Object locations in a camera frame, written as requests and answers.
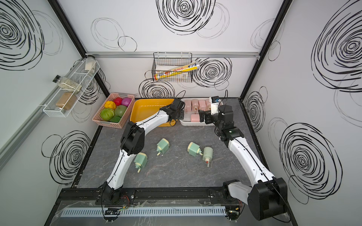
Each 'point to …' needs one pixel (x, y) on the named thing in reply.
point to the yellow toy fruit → (110, 104)
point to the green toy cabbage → (107, 114)
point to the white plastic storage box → (186, 120)
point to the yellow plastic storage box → (143, 109)
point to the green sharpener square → (193, 149)
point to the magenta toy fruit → (126, 101)
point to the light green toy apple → (119, 110)
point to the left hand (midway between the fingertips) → (181, 114)
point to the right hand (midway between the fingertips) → (207, 108)
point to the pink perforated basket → (97, 119)
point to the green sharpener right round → (208, 155)
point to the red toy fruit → (118, 100)
